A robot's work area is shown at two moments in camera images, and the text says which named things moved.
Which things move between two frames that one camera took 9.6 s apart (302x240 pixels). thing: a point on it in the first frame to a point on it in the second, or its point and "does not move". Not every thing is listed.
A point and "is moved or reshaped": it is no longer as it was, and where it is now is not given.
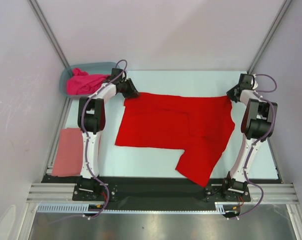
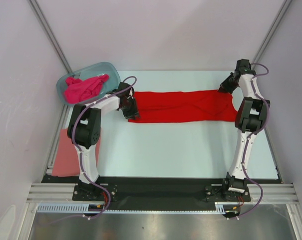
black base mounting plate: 158,193 does not move
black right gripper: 231,95 to 224,87
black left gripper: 132,92 to 134,112
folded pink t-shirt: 69,156 does not move
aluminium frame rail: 51,192 does not move
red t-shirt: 199,125 is moved or reshaped
